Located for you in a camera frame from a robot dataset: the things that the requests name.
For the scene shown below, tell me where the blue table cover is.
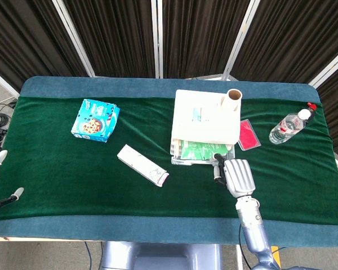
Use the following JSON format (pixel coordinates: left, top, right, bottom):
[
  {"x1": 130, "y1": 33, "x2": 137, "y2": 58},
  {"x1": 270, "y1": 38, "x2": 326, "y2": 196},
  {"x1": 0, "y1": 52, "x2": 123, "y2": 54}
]
[{"x1": 0, "y1": 75, "x2": 338, "y2": 249}]

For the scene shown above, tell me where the green velvet cloth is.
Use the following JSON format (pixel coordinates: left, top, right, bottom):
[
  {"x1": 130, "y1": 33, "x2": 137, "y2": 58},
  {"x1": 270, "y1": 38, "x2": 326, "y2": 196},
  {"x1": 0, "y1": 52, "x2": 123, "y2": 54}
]
[{"x1": 0, "y1": 95, "x2": 338, "y2": 226}]

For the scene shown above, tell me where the silver robot torso base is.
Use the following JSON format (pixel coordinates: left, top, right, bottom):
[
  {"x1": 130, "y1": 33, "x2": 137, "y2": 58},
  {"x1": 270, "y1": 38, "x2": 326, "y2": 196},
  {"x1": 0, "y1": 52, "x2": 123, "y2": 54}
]
[{"x1": 100, "y1": 241, "x2": 223, "y2": 270}]

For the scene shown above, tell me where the red pink packet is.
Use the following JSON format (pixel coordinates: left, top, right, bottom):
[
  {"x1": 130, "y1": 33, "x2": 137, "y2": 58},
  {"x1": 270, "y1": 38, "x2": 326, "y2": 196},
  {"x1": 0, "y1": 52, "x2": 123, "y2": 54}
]
[{"x1": 238, "y1": 119, "x2": 262, "y2": 152}]

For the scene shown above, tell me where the green packet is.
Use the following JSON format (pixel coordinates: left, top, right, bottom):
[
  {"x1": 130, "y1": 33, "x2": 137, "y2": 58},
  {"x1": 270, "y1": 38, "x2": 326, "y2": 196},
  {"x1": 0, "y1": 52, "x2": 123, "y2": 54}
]
[{"x1": 180, "y1": 139, "x2": 229, "y2": 161}]

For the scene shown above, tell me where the clear drawer with green packet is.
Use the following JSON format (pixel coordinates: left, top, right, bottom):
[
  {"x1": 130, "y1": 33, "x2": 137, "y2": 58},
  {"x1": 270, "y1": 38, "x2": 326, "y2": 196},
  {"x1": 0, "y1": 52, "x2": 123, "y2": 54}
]
[{"x1": 171, "y1": 137, "x2": 236, "y2": 166}]

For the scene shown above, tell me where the dark folding screen partition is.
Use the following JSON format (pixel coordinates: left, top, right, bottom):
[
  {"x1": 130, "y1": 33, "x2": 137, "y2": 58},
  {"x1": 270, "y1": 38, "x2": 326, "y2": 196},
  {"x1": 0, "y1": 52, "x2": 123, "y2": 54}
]
[{"x1": 0, "y1": 0, "x2": 338, "y2": 164}]

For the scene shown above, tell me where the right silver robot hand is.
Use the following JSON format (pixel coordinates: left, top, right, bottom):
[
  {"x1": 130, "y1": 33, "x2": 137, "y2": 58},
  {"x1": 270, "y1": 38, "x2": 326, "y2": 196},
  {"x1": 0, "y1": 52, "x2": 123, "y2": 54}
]
[{"x1": 213, "y1": 153, "x2": 256, "y2": 198}]

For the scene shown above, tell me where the blue cookie box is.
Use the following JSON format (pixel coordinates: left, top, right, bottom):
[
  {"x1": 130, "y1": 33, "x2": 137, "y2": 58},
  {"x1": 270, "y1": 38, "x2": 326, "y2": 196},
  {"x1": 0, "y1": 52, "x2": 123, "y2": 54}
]
[{"x1": 70, "y1": 98, "x2": 121, "y2": 143}]

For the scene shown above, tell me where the white toothpaste box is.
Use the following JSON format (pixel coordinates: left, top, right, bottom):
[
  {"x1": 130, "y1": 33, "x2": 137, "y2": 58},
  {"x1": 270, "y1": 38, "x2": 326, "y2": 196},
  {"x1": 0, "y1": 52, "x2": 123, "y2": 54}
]
[{"x1": 117, "y1": 143, "x2": 170, "y2": 187}]

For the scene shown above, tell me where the white paper roll cardboard core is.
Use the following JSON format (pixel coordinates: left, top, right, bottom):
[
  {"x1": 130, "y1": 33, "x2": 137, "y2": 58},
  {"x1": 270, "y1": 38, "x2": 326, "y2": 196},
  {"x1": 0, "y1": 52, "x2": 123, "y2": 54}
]
[{"x1": 219, "y1": 88, "x2": 243, "y2": 114}]

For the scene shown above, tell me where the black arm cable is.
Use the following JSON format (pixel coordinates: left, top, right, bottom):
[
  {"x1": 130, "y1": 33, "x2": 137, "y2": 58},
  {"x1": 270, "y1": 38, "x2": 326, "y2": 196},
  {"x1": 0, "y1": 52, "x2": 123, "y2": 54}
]
[{"x1": 238, "y1": 223, "x2": 253, "y2": 270}]

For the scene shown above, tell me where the clear plastic water bottle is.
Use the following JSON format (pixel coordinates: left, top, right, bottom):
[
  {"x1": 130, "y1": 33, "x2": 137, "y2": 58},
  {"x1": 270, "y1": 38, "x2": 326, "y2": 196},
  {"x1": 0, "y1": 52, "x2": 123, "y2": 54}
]
[{"x1": 268, "y1": 108, "x2": 312, "y2": 145}]

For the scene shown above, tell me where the white plastic storage box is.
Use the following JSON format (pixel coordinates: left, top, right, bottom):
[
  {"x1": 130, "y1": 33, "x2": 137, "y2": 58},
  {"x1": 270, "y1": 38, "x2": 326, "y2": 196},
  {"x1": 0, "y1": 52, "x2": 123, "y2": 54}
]
[{"x1": 170, "y1": 89, "x2": 242, "y2": 158}]

